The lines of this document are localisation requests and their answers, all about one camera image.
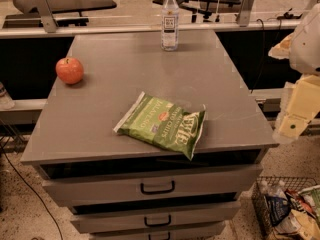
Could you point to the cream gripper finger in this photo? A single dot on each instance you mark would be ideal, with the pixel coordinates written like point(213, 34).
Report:
point(282, 49)
point(288, 128)

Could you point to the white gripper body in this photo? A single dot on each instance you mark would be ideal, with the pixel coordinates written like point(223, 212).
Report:
point(306, 49)

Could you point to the clear plastic water bottle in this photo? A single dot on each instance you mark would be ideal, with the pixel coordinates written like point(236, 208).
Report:
point(169, 27)

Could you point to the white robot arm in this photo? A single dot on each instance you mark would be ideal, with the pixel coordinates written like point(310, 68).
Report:
point(304, 54)

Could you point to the green jalapeno chip bag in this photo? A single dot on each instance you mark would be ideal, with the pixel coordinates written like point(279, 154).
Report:
point(163, 124)

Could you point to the snack bags in basket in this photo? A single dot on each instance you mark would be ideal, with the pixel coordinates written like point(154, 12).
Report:
point(294, 215)

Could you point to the bottom grey drawer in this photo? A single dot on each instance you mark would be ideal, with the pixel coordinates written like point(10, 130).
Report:
point(202, 230)

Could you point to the grey drawer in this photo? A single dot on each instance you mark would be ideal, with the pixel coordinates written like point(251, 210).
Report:
point(154, 185)
point(155, 218)
point(202, 230)

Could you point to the grey drawer cabinet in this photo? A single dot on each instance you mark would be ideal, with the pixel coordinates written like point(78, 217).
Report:
point(150, 145)

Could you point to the red apple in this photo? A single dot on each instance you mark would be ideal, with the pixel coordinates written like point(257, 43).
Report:
point(69, 70)

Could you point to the middle grey drawer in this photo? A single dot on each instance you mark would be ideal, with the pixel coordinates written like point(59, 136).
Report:
point(155, 218)

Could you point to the dark bench left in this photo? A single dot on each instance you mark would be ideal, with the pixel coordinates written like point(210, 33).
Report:
point(29, 16)

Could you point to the top grey drawer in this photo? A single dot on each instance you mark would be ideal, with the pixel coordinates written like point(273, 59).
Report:
point(154, 185)

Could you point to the metal rail bracket right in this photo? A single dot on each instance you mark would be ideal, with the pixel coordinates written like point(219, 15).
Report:
point(243, 17)

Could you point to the metal rail bracket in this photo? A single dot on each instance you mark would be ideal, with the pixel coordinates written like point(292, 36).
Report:
point(243, 17)
point(47, 19)

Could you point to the wire basket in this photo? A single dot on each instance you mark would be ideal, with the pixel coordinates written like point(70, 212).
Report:
point(260, 203)

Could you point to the metal rail bracket left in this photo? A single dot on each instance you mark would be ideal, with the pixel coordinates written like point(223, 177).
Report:
point(47, 19)

